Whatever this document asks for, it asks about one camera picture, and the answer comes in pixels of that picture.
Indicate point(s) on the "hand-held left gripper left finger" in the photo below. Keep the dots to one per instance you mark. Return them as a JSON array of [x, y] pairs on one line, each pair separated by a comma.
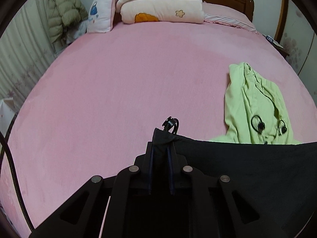
[[145, 168]]

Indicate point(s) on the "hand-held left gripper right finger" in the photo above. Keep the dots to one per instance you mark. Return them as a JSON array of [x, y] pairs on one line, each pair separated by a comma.
[[177, 173]]

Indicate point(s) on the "green and black hooded jacket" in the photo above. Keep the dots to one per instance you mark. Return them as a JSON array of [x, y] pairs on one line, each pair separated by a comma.
[[237, 104]]

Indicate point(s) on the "bed with pink sheet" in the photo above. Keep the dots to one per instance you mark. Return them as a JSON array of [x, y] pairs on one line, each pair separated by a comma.
[[123, 79]]

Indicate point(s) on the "white paper gift bag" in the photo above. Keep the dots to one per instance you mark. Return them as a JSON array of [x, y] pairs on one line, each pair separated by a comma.
[[6, 111]]

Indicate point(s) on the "translucent plastic bag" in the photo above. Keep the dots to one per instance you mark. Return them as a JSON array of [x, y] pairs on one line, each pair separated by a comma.
[[79, 29]]

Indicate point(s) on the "wooden nightstand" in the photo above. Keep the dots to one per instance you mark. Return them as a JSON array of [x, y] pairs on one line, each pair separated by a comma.
[[282, 50]]

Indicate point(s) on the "white cushion with blue print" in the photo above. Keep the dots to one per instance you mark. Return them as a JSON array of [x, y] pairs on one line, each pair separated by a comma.
[[101, 12]]

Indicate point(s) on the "papers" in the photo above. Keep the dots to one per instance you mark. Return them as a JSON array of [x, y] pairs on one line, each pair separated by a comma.
[[272, 41]]

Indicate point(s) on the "pale floral curtain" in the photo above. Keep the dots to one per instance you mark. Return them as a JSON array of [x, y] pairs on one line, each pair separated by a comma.
[[24, 54]]

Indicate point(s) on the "pink pillow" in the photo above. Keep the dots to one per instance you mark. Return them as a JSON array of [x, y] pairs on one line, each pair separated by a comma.
[[227, 14]]

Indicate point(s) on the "floral wardrobe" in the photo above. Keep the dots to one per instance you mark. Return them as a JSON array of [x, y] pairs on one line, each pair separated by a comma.
[[297, 42]]

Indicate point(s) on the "beige puffer jacket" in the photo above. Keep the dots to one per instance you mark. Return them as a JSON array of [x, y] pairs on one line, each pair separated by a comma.
[[64, 7]]

